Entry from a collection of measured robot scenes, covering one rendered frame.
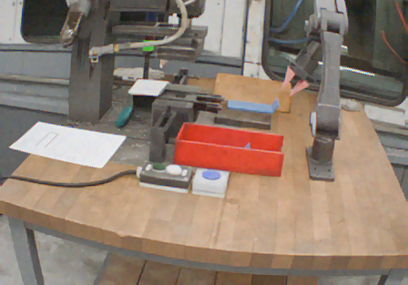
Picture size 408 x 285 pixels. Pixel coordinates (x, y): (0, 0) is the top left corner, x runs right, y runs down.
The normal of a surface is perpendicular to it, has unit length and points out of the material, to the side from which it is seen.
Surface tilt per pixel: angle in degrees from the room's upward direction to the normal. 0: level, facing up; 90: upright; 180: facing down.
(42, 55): 90
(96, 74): 90
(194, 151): 90
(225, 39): 90
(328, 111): 73
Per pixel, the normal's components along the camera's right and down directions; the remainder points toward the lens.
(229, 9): -0.18, 0.34
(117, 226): 0.09, -0.93
